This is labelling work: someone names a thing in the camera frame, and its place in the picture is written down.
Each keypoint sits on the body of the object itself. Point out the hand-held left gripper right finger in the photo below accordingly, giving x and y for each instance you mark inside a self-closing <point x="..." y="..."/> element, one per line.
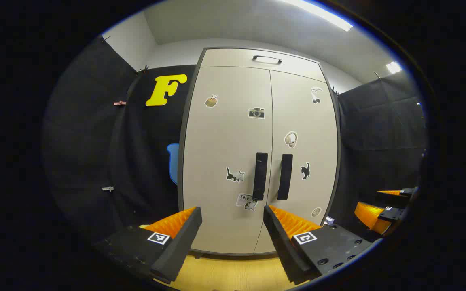
<point x="281" y="246"/>

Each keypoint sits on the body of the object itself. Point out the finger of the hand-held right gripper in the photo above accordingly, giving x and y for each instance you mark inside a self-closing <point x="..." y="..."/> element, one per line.
<point x="370" y="214"/>
<point x="407" y="192"/>

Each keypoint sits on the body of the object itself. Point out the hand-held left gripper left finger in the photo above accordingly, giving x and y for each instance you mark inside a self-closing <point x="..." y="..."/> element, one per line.
<point x="178" y="246"/>

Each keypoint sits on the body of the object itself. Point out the white shoe cabinet door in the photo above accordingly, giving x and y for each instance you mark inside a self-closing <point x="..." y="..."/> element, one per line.
<point x="217" y="161"/>
<point x="318" y="153"/>

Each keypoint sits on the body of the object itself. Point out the white double-door shoe cabinet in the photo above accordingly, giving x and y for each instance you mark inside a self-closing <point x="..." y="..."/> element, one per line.
<point x="225" y="58"/>

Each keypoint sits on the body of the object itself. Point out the thin book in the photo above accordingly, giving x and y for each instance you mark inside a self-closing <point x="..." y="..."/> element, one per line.
<point x="329" y="220"/>

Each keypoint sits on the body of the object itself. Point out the white clip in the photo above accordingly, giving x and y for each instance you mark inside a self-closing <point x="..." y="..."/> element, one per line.
<point x="107" y="188"/>

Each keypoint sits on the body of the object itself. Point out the small ceiling light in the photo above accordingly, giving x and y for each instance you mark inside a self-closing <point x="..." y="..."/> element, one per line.
<point x="393" y="67"/>

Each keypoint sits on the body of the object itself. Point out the black backdrop cloth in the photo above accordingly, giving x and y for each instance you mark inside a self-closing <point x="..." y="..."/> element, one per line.
<point x="87" y="141"/>

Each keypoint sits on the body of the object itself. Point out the black clip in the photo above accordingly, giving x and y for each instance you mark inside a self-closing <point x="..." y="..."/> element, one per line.
<point x="144" y="70"/>

